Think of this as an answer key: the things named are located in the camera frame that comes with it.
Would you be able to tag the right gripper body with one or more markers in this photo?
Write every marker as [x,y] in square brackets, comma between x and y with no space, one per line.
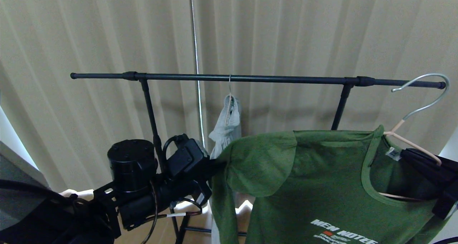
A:
[447,203]

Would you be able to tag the pink clothes hanger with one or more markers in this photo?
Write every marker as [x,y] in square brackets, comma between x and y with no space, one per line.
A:
[411,143]
[229,93]

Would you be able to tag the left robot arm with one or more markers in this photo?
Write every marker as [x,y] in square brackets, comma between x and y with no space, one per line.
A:
[132,161]

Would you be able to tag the black clothes rack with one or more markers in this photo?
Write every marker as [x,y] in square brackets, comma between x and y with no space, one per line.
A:
[250,78]

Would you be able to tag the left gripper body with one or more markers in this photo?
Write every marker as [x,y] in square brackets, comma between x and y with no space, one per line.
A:
[161,197]

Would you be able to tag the beige curtain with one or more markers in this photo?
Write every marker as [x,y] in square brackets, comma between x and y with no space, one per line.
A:
[322,29]

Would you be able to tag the green garment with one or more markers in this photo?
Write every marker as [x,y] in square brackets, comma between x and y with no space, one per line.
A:
[304,186]

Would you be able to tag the pale grey shorts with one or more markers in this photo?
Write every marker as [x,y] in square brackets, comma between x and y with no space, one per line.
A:
[227,129]

